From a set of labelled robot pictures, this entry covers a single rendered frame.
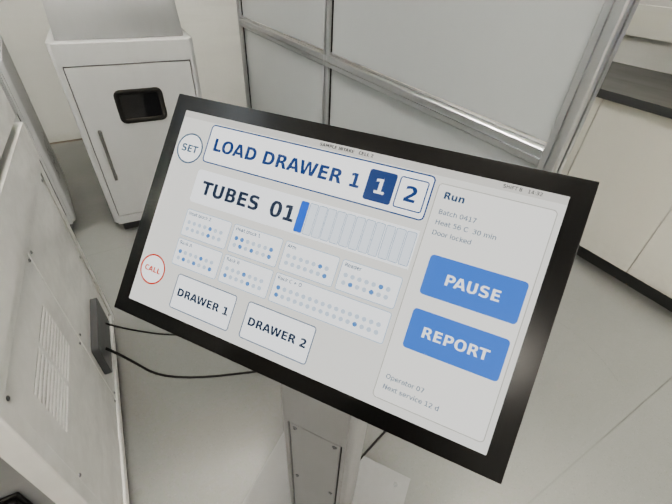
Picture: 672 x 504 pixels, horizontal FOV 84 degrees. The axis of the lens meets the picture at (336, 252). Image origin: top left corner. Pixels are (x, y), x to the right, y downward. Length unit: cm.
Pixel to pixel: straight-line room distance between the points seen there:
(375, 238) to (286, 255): 11
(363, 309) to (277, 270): 11
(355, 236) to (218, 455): 119
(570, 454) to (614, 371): 51
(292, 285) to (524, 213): 26
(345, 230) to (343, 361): 15
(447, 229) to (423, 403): 18
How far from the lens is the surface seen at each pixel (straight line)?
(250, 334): 48
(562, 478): 167
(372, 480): 142
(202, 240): 52
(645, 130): 232
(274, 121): 50
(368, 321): 42
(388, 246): 42
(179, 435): 158
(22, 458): 92
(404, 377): 43
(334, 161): 45
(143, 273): 57
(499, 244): 42
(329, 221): 44
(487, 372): 42
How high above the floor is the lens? 136
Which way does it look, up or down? 39 degrees down
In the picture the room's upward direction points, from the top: 3 degrees clockwise
